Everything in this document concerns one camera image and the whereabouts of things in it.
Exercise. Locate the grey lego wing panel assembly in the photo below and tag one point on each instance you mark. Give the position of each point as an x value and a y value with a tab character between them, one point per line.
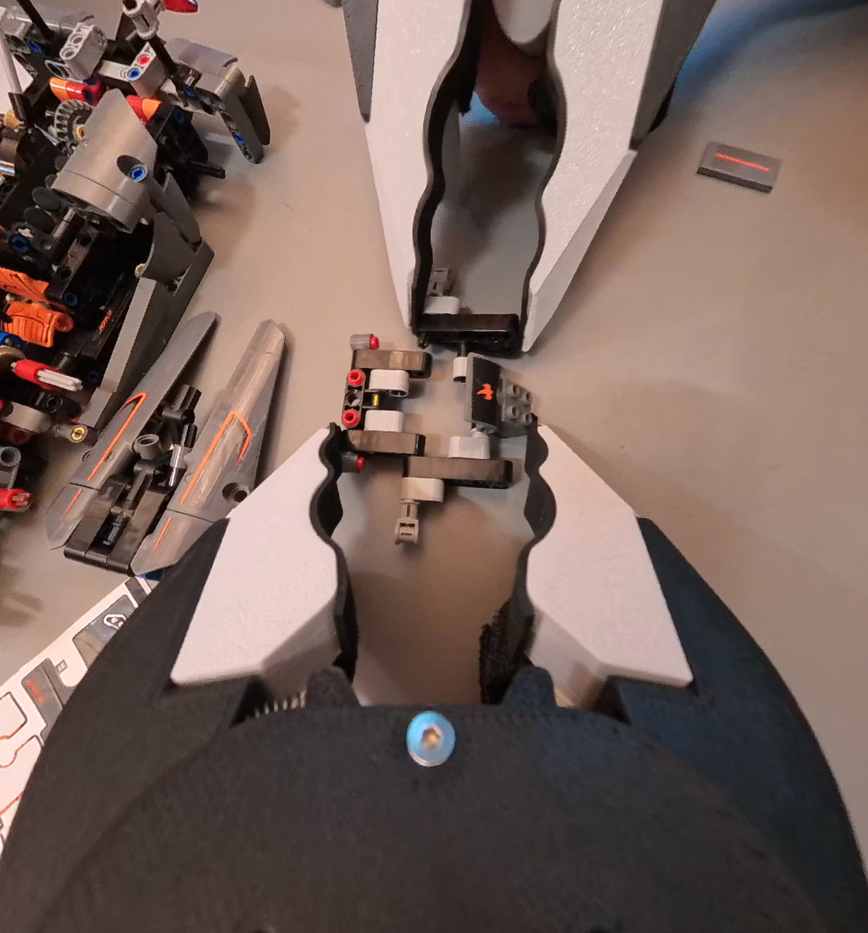
251	393

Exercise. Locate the white sticker sheet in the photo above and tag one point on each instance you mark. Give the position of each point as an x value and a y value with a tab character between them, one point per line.
11	729

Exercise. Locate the black printed lego block assembly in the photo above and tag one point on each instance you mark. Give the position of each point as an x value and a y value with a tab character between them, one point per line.
485	390

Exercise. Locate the person's right hand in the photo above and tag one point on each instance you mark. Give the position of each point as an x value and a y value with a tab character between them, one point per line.
510	87

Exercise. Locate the large lego car chassis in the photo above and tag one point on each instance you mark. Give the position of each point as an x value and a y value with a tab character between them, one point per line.
106	182

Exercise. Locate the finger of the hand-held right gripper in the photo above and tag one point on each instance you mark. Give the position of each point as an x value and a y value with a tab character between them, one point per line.
397	146
601	146

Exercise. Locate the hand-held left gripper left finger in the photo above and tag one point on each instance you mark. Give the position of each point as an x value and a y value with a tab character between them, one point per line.
259	583

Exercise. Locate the black tile with orange stripe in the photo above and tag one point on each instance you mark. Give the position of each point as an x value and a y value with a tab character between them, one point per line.
740	166

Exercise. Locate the black lego beam with connector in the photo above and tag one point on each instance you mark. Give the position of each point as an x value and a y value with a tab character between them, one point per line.
470	328
470	470

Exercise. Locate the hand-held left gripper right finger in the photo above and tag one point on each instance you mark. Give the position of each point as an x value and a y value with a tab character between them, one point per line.
608	583

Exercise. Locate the small black grey brick assembly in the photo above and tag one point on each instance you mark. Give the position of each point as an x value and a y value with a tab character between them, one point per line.
390	358

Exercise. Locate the white paper sheet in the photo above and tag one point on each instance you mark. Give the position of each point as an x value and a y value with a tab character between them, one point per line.
11	51

